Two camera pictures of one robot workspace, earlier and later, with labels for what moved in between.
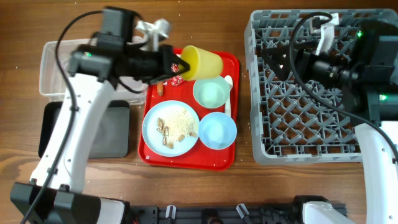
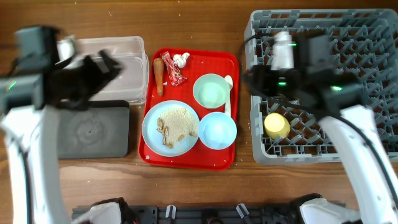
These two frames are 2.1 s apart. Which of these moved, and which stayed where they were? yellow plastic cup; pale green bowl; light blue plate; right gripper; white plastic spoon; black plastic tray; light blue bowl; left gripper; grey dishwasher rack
Moved: left gripper; right gripper; yellow plastic cup
Stayed: pale green bowl; grey dishwasher rack; black plastic tray; light blue plate; light blue bowl; white plastic spoon
